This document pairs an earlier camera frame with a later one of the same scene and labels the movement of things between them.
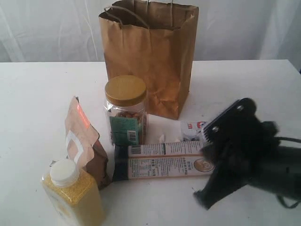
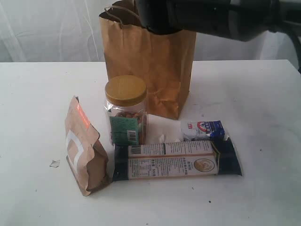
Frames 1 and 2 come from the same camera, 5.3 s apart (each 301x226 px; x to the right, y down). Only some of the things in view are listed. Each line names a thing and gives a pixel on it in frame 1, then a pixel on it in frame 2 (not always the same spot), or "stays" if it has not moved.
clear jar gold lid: [125, 100] stays
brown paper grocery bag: [154, 40] stays
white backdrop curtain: [69, 31] stays
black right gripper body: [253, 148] -> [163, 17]
